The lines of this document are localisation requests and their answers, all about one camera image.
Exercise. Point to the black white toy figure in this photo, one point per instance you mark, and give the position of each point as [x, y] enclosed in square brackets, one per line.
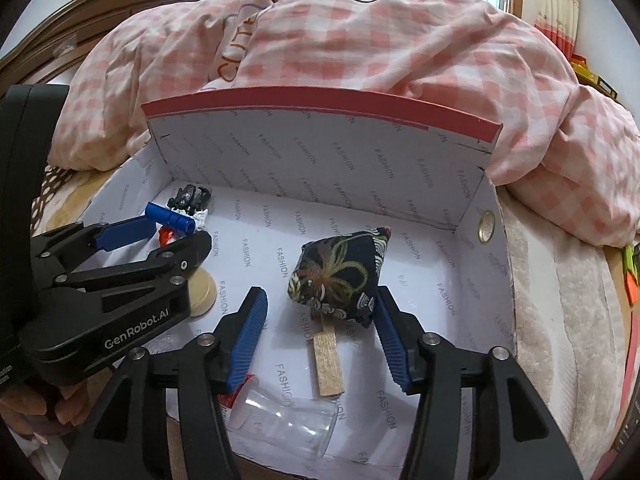
[190, 197]

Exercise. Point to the clear bottle with red label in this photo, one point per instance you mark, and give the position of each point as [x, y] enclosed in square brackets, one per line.
[290, 420]

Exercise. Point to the round wooden disc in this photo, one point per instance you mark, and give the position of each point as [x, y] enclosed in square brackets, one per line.
[202, 292]

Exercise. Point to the dark patterned beanbag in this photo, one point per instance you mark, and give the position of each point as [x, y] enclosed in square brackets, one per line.
[340, 275]

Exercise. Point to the yellow red toy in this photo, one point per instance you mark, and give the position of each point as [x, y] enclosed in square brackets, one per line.
[592, 75]

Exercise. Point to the light wooden block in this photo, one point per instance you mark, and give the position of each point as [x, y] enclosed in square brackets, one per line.
[327, 360]

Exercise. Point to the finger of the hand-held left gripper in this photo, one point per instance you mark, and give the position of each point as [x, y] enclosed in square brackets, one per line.
[130, 232]
[185, 252]

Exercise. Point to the floral curtain with red hem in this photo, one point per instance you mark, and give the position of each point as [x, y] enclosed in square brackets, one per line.
[555, 0]

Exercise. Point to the person's left hand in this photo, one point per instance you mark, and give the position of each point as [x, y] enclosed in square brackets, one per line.
[70, 410]

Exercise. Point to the blue cylinder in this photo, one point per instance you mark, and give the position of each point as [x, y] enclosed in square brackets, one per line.
[170, 217]

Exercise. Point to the brown wooden headboard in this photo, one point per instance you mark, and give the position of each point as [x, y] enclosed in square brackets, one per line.
[60, 30]

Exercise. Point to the pink checked quilt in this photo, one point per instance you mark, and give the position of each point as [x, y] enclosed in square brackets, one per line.
[350, 45]

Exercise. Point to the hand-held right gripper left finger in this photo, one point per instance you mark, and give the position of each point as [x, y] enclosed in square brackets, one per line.
[247, 340]

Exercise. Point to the red cardboard box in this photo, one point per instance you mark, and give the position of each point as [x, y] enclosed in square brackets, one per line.
[425, 270]

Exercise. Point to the orange green toy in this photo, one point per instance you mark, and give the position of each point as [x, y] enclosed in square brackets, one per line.
[631, 270]

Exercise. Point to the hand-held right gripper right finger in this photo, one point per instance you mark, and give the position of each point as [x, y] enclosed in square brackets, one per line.
[392, 345]

